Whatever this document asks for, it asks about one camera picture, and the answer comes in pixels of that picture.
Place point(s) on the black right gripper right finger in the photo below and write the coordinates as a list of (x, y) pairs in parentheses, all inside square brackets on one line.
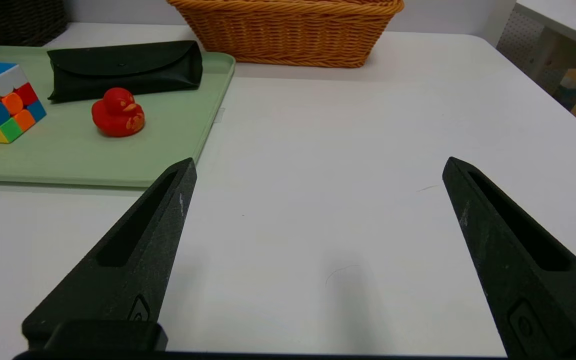
[(513, 280)]

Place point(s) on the dark brown wicker basket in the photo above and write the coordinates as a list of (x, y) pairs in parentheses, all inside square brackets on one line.
[(13, 22)]

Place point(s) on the black glasses case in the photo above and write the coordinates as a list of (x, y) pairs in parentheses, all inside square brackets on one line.
[(123, 70)]

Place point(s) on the light green plastic tray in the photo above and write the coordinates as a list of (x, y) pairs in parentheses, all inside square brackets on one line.
[(78, 160)]

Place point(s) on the red rubber duck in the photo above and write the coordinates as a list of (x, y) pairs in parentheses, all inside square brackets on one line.
[(117, 116)]

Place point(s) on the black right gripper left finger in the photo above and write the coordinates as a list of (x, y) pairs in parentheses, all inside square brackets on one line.
[(133, 260)]

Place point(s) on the orange wicker basket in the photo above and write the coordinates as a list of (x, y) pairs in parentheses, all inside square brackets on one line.
[(288, 35)]

